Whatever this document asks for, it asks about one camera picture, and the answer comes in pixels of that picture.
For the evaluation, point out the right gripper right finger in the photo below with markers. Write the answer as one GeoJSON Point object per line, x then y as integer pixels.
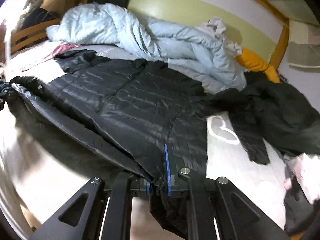
{"type": "Point", "coordinates": [216, 209]}

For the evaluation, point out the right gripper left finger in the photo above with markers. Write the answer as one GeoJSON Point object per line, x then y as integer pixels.
{"type": "Point", "coordinates": [96, 211]}

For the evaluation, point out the black quilted down jacket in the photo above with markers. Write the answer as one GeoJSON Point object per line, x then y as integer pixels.
{"type": "Point", "coordinates": [102, 116]}

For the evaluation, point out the grey printed bed sheet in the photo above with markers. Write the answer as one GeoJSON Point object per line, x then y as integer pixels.
{"type": "Point", "coordinates": [35, 181]}

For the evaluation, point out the pink cloth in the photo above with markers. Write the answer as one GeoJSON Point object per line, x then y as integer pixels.
{"type": "Point", "coordinates": [61, 49]}

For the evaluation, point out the pink white garment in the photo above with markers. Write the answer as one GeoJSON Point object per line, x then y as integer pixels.
{"type": "Point", "coordinates": [305, 168]}

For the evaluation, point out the black coat pile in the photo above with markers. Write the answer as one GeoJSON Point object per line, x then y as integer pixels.
{"type": "Point", "coordinates": [265, 111]}

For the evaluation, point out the light blue duvet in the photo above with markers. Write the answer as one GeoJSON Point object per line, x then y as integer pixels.
{"type": "Point", "coordinates": [190, 50]}

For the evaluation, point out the orange yellow pillow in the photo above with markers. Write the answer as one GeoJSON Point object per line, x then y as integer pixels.
{"type": "Point", "coordinates": [254, 63]}

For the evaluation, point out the white crumpled garment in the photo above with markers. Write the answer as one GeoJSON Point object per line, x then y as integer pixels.
{"type": "Point", "coordinates": [216, 28]}

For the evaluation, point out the wooden bed rail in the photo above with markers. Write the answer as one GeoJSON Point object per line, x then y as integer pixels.
{"type": "Point", "coordinates": [26, 37]}

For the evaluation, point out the wooden bed frame post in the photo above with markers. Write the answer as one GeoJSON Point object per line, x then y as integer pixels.
{"type": "Point", "coordinates": [279, 52]}

